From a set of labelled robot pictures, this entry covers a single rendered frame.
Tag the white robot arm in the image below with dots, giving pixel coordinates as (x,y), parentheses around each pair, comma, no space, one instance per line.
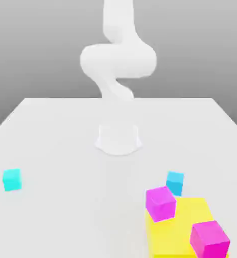
(118,60)

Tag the small blue cube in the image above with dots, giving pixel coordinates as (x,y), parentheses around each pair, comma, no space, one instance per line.
(175,183)

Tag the small magenta cube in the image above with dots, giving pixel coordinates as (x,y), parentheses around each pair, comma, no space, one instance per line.
(160,204)
(209,239)

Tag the small cyan cube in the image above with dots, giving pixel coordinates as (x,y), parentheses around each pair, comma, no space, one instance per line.
(11,180)

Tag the large yellow box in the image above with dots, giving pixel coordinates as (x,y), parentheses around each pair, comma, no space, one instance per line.
(171,237)

